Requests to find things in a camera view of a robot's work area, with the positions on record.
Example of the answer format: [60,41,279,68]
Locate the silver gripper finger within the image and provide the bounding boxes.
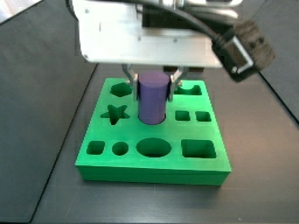
[121,64,139,101]
[168,70,188,102]

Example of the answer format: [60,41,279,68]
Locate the white metal gripper body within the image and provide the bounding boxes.
[71,0,220,67]

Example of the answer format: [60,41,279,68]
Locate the purple cylinder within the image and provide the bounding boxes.
[137,71,169,125]

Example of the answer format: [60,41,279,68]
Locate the black curved cradle stand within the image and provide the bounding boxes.
[163,66,204,73]

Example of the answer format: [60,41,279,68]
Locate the green foam shape-sorter block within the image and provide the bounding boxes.
[76,78,231,186]

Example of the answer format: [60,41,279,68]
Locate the black camera cable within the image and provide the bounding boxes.
[127,0,256,71]

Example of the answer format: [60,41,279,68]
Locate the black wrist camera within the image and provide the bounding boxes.
[228,20,276,82]

